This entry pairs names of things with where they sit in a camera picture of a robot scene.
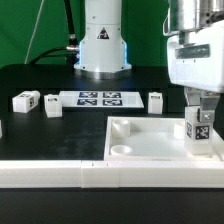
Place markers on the white left fence piece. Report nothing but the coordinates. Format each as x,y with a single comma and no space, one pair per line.
1,125

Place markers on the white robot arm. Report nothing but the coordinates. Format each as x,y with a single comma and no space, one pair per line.
103,52

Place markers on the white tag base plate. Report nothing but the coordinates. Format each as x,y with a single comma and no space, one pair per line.
101,99

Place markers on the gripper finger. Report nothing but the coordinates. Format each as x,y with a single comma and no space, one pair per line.
208,103
192,96

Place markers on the white front fence rail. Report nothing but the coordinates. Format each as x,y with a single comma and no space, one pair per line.
111,174

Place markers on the white square tabletop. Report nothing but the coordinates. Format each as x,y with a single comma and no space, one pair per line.
161,139

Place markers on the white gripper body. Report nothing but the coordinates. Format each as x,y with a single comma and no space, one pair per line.
201,65

